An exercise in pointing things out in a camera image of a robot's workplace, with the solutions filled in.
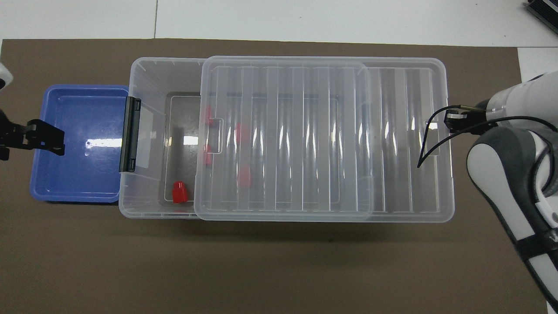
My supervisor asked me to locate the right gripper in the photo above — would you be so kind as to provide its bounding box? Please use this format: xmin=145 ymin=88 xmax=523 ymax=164
xmin=444 ymin=110 xmax=497 ymax=134

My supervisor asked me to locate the clear plastic box lid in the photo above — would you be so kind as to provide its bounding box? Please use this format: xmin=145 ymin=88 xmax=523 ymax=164
xmin=194 ymin=56 xmax=455 ymax=224

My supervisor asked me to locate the clear plastic storage box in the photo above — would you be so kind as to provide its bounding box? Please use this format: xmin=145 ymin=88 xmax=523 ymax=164
xmin=119 ymin=57 xmax=372 ymax=220

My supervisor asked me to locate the black box latch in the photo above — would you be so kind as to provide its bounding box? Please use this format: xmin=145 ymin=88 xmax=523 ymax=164
xmin=119 ymin=97 xmax=142 ymax=173

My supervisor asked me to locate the black stand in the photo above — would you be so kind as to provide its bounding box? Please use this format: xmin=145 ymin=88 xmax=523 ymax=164
xmin=523 ymin=0 xmax=558 ymax=23

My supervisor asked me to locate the blue plastic tray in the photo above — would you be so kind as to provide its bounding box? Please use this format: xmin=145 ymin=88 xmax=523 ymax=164
xmin=30 ymin=85 xmax=130 ymax=205

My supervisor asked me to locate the black cable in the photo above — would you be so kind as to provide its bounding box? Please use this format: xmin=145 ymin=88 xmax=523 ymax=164
xmin=417 ymin=104 xmax=558 ymax=169

